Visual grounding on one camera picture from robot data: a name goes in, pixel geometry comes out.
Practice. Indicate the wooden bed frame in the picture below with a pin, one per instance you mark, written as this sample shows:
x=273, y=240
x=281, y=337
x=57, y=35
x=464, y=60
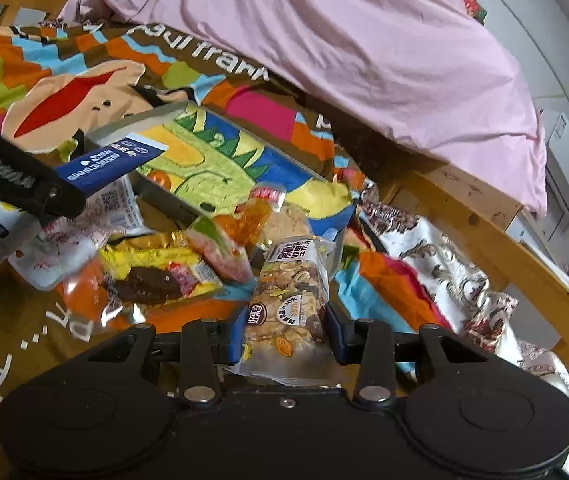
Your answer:
x=487, y=245

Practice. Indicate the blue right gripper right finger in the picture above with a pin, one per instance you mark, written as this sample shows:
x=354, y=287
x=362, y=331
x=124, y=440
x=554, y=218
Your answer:
x=340, y=330

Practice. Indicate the white floral quilt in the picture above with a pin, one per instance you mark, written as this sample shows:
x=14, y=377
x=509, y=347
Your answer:
x=460, y=289

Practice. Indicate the grey tray with dinosaur print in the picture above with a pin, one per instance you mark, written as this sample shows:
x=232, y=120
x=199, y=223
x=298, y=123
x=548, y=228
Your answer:
x=212, y=165

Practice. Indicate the white air conditioner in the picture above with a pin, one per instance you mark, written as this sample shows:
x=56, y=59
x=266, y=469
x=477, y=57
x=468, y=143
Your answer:
x=556, y=126

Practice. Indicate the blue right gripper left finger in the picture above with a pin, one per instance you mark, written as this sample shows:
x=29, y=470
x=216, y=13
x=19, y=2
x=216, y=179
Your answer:
x=231, y=337

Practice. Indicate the pink bed sheet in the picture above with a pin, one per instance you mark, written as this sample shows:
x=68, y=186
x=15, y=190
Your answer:
x=421, y=72

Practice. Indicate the blue stick sachet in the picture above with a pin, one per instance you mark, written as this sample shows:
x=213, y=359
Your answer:
x=102, y=166

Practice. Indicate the orange snack clear packet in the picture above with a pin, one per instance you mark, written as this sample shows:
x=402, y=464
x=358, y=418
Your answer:
x=245, y=225

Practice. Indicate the colourful Paul Frank blanket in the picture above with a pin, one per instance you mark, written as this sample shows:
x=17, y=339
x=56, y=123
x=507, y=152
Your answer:
x=59, y=83

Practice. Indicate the yellow snack packet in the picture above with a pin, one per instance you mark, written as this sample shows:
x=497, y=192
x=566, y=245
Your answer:
x=151, y=278

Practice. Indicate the white pink snack pouch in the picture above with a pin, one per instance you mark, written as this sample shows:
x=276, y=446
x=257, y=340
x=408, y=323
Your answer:
x=65, y=246

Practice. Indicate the nut bar clear packet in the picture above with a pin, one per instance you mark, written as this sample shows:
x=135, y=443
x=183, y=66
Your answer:
x=284, y=340

